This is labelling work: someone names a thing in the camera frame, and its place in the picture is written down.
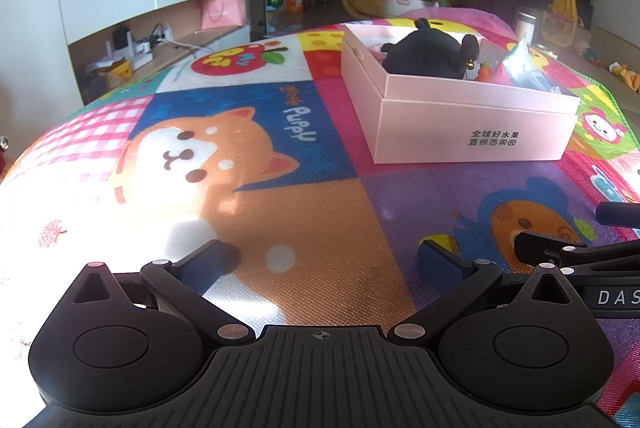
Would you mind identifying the blue tissue pack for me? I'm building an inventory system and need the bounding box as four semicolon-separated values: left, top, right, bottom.
502;39;568;95

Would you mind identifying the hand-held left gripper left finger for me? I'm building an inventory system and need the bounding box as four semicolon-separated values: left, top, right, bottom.
70;239;257;343

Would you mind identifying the pink blanket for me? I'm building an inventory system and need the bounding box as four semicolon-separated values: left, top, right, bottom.
385;6;516;40

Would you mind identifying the small yellow toy figure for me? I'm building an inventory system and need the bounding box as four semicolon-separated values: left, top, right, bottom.
609;63;640;92

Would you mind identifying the yellow shelf toy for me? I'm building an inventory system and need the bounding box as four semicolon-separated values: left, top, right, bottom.
105;58;134;84

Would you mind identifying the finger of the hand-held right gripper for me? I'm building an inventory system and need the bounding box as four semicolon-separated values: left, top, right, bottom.
557;258;640;284
515;231;640;261

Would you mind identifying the pink gift bag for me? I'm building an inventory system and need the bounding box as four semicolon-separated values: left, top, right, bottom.
200;0;248;30

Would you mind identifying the black plush toy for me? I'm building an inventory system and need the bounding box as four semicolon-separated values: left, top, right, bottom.
382;17;482;80

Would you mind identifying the yellow cartoon bag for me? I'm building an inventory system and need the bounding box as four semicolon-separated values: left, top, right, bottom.
540;0;584;48

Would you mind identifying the pink cardboard box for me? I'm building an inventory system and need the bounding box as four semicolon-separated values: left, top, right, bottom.
341;22;582;165

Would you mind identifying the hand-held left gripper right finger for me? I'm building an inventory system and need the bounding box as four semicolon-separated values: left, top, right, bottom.
392;239;576;343

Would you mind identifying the white thermos cup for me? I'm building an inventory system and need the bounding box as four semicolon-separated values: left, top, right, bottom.
515;8;540;46

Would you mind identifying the colourful cartoon play mat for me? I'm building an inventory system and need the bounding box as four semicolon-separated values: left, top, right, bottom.
0;16;640;428

